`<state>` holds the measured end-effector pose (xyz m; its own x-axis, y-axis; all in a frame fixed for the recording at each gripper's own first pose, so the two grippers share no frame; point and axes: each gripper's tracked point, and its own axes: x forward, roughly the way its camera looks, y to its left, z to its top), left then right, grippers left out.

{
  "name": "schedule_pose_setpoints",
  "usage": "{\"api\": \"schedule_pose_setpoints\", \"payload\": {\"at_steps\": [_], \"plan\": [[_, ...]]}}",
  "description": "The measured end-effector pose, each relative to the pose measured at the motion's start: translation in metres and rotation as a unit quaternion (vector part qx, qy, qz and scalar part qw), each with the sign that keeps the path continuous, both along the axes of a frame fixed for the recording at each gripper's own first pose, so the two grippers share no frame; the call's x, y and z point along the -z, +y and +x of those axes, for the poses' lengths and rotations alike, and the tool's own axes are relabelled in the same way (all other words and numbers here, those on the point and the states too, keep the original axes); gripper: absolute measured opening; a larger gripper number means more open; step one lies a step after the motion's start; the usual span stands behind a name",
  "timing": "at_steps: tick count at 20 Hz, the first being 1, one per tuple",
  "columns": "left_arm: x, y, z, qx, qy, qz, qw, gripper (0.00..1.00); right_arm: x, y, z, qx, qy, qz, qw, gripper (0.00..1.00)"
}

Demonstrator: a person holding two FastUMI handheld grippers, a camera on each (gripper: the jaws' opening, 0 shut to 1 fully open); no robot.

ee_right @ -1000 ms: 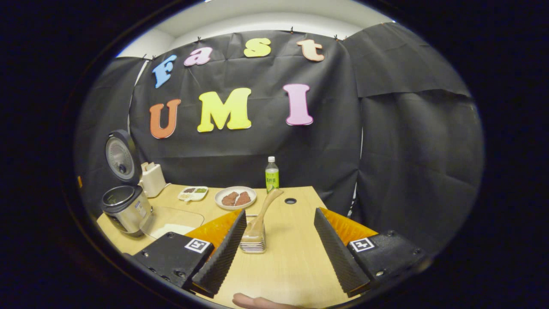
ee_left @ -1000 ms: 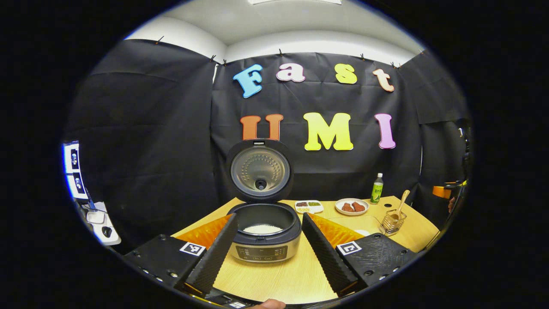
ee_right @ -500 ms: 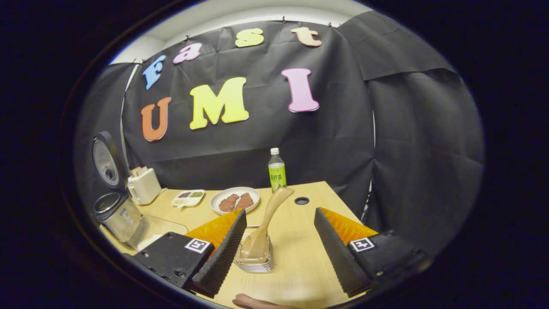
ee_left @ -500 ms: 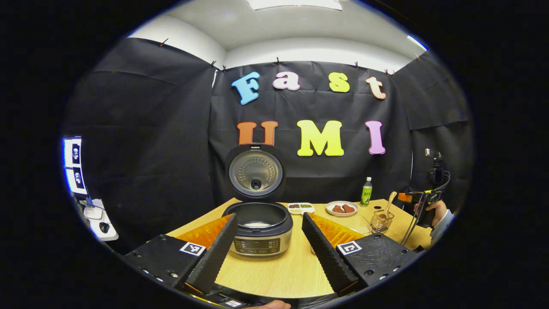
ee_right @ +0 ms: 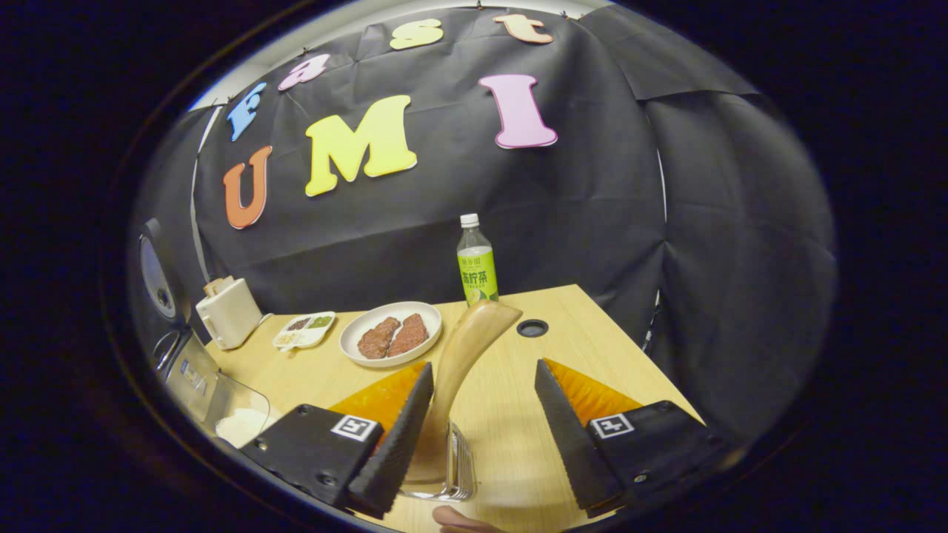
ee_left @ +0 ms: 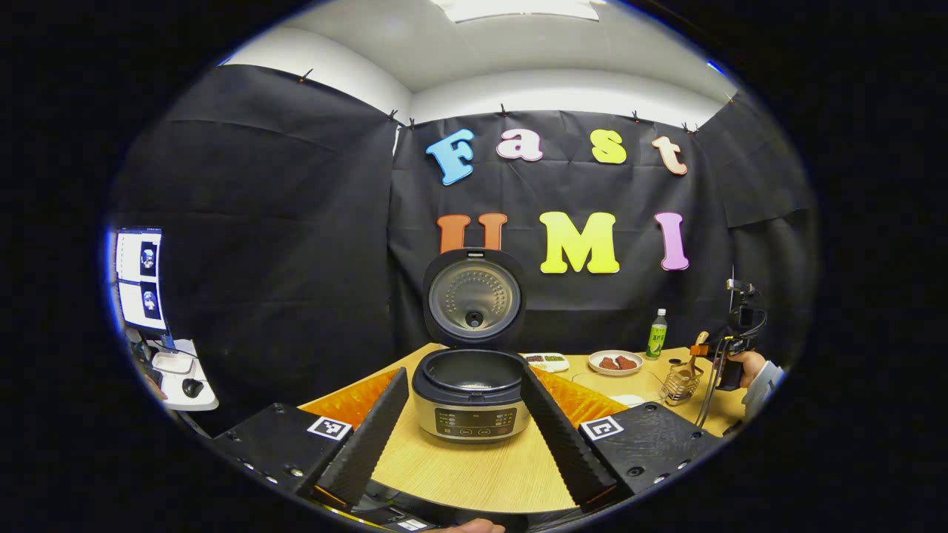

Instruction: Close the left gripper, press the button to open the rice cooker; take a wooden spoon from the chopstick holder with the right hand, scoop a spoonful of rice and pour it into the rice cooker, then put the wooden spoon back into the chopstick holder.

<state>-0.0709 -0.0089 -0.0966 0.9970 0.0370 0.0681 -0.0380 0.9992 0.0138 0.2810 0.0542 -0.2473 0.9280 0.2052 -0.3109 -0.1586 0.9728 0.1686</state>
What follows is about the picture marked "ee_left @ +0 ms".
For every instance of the white divided bean dish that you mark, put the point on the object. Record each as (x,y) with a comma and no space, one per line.
(546,362)

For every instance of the white side desk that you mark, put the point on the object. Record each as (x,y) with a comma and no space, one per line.
(178,396)

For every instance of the black backdrop cloth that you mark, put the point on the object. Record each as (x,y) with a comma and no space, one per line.
(296,259)

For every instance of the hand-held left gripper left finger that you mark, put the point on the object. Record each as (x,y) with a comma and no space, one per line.
(366,444)

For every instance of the large ceiling light panel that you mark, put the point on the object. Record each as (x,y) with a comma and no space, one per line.
(518,9)

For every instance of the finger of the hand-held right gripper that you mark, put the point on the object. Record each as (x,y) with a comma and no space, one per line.
(703,349)

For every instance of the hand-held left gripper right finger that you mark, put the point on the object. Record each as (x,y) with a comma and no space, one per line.
(563,444)

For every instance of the black computer mouse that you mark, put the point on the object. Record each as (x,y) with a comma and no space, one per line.
(192,387)

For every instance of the white box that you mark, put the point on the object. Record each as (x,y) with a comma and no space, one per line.
(172,362)

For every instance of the white round plate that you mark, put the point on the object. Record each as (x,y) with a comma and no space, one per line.
(615,369)

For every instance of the green drink bottle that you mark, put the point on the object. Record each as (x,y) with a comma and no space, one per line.
(656,339)

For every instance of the wooden spoon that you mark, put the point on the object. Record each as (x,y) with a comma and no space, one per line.
(695,364)

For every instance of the black and silver rice cooker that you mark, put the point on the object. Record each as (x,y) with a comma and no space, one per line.
(474,414)

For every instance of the computer monitor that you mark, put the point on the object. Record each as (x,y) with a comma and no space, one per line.
(141,281)

